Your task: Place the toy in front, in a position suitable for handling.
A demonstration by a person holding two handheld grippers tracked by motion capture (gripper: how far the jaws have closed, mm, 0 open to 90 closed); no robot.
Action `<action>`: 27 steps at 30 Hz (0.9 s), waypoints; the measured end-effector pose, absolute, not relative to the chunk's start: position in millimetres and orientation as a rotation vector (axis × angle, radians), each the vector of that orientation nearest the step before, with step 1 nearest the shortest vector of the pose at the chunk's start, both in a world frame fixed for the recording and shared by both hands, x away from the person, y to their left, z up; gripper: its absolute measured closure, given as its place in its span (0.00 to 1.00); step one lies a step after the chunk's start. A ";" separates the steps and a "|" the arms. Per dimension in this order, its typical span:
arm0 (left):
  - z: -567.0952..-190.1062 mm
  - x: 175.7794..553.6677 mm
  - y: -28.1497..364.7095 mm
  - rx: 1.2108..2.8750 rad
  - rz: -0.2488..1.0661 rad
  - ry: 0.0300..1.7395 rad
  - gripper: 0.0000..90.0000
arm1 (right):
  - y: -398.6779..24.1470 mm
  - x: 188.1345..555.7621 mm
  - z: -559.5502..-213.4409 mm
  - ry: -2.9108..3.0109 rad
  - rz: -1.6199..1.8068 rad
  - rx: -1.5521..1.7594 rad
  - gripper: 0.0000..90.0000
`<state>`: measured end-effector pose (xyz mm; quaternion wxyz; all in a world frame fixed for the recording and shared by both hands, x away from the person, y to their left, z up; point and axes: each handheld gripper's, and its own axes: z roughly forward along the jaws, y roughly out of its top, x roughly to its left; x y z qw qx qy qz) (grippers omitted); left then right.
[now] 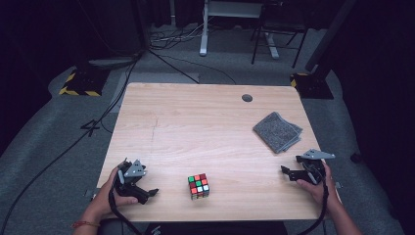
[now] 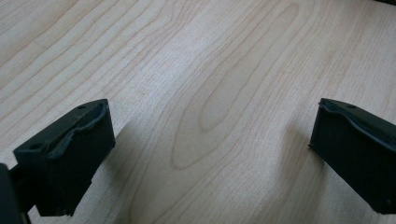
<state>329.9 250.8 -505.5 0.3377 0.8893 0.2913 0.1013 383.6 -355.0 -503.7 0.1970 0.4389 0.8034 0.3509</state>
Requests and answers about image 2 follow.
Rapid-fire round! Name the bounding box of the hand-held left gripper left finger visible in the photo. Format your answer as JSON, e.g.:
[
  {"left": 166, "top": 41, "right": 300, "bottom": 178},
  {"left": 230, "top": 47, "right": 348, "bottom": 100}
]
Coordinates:
[{"left": 13, "top": 98, "right": 116, "bottom": 217}]

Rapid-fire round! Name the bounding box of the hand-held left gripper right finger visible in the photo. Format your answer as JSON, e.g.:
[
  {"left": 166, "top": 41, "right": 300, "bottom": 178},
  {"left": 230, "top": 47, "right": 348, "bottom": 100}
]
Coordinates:
[{"left": 309, "top": 97, "right": 396, "bottom": 215}]

